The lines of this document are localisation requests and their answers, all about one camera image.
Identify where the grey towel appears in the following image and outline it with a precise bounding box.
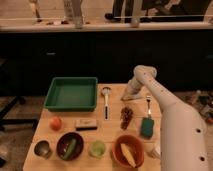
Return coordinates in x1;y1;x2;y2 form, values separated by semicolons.
121;94;142;101

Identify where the wooden block eraser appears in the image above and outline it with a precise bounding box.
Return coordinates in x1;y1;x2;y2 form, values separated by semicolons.
75;119;98;131

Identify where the green plastic tray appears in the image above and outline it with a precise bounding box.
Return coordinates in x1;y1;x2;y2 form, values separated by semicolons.
44;77;98;112

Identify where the dark brown bowl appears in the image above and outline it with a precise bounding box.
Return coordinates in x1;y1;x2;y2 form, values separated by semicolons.
56;132;84;161

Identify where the yellow corn cob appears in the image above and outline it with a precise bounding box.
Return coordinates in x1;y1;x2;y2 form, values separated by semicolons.
121;144;136;168

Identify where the bunch of dark grapes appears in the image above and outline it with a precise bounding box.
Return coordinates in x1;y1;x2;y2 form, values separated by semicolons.
120;107;133;130

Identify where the metal spoon black handle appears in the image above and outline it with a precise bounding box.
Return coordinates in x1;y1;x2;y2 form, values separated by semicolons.
101;87;111;120

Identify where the light green cup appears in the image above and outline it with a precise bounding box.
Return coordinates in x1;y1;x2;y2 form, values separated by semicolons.
88;140;106;158

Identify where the small metal cup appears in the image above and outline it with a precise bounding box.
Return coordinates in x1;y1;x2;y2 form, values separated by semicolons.
34;140;52;159

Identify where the green cucumber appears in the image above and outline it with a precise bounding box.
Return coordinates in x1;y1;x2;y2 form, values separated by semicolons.
62;139;77;160

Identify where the green sponge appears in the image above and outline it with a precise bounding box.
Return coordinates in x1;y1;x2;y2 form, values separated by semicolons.
140;117;154;139

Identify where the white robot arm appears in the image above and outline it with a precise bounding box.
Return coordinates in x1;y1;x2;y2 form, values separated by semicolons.
122;65;210;171

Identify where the silver fork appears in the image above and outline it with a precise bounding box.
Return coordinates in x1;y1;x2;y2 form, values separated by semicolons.
146;95;151;118

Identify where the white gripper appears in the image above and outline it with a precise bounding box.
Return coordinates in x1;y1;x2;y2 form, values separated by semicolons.
123;77;143;95

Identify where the orange bowl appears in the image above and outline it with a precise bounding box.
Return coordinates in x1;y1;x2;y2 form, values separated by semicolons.
112;134;144;168

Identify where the white paper cup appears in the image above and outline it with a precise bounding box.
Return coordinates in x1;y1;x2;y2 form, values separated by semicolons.
149;144;161;159

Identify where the red orange fruit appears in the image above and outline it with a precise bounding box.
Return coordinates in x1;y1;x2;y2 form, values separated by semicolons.
49;116;62;131

